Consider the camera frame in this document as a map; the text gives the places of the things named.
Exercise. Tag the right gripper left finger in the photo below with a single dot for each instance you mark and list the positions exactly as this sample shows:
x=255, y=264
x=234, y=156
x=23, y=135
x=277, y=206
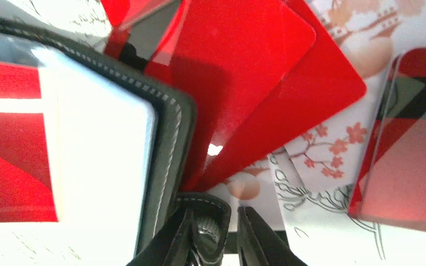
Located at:
x=171, y=245

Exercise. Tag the white floral card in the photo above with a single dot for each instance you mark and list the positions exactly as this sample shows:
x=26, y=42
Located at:
x=305, y=183

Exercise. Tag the red card black stripe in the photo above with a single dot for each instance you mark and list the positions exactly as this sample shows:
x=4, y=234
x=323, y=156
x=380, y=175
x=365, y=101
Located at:
x=391, y=187

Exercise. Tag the red card pile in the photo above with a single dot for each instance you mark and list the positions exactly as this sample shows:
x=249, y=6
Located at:
x=75, y=147

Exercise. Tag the red card left pair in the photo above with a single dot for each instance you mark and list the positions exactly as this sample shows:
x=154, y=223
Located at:
x=261, y=74

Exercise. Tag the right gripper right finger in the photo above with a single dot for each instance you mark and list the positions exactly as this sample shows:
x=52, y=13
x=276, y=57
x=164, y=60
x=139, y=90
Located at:
x=258, y=244

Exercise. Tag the black leather card holder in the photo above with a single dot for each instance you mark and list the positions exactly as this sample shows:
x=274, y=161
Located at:
x=58, y=243

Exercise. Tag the floral patterned table mat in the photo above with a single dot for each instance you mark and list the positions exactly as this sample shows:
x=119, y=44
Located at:
x=130, y=32

